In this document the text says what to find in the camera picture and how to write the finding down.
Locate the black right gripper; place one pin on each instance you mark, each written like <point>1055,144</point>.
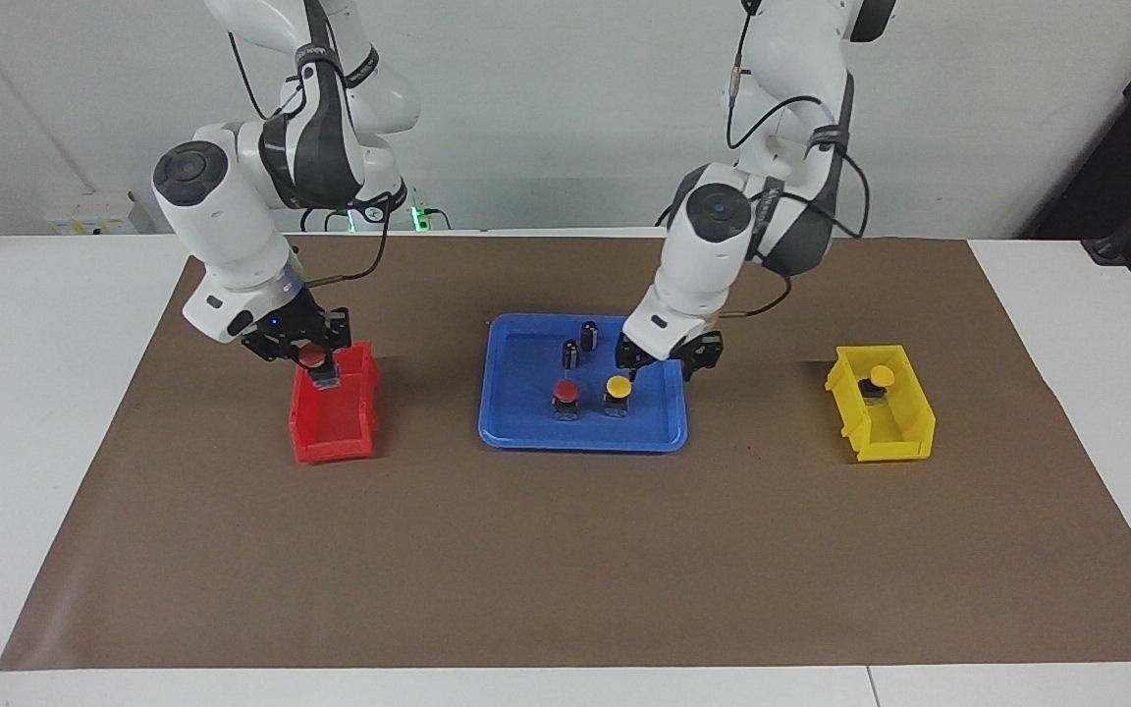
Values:
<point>283,324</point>

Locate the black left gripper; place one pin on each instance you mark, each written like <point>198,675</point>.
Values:
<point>672,352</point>

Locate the red push button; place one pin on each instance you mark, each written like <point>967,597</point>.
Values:
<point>565,391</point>
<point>313,353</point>

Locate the yellow push button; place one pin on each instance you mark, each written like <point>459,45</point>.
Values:
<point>882,374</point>
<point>618,386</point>

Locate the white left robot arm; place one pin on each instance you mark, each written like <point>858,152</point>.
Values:
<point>713,255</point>

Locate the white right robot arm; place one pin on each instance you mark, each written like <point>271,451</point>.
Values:
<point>222,216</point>

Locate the blue plastic tray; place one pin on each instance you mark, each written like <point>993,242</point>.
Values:
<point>526,412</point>

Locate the black cylindrical capacitor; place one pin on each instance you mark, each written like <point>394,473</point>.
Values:
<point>589,336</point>
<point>570,354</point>

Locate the red plastic bin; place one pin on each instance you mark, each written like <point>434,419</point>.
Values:
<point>330,450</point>

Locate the brown paper table mat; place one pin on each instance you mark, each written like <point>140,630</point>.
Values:
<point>565,550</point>

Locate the white power strip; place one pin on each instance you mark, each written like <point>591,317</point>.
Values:
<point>94,214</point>

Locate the yellow plastic bin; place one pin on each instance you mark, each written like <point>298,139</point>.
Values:
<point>894,450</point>

